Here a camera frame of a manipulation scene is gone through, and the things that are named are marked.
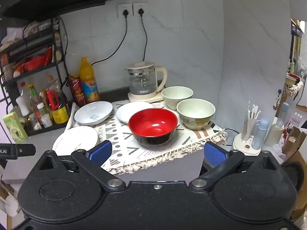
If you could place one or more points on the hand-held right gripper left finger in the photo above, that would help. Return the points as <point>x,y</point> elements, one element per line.
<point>100,152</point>

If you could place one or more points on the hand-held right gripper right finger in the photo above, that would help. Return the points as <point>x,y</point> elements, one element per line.
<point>215,155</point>

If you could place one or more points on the white plate brown rim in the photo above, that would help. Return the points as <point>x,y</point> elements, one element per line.
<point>74,137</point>

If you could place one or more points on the white plate blue print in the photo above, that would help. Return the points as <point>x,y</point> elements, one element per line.
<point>91,111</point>

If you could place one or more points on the pale green bowl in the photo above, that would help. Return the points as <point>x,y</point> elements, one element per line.
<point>195,110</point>
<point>177,94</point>

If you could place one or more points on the red and black bowl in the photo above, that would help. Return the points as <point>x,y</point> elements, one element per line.
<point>153,124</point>

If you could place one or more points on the patterned fringed place mat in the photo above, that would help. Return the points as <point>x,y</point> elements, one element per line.
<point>120,140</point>

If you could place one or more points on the green carton box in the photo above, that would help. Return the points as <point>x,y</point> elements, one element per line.
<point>14,128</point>

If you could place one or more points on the cream bottle drying stand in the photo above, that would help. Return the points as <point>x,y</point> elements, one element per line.
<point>242,146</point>

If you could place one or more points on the small clear spice jar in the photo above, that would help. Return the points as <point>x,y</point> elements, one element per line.
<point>35,123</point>

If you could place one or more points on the oil bottle tall white cap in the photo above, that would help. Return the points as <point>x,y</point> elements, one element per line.
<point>22,106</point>

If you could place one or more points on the small bottle white cap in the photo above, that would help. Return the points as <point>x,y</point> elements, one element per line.
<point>42,110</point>

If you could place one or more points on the blue thermos bottle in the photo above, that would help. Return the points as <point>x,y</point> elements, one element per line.
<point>260,134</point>

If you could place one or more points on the red snack can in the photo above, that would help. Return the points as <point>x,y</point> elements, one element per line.
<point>79,99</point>
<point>75,85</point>

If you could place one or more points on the green and red label bottle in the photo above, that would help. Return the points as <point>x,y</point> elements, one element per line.
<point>34,94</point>

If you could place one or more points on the brown bottle yellow cap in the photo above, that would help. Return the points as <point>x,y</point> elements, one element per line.
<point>43,97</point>

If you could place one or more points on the clear bottle red cap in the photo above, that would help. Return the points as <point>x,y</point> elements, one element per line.
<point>24,91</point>

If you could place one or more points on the white bottle blue cap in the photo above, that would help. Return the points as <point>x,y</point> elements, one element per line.
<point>278,127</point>

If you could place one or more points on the orange juice bottle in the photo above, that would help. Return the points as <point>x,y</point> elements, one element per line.
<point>88,81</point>

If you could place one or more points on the brown cardboard box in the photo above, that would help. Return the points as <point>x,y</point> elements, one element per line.
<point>293,139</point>

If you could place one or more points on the black round object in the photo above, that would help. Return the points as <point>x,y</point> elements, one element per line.
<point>293,176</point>

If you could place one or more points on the glass electric kettle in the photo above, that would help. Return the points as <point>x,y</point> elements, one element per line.
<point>141,81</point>

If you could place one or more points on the red plastic packet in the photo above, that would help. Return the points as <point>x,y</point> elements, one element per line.
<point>36,61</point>

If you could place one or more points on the black storage rack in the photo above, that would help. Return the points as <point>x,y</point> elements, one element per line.
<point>60,64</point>

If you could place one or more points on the black range hood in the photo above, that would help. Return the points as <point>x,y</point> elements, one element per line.
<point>48,0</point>

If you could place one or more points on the white wall socket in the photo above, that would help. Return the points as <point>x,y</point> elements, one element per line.
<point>121,6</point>
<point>143,5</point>

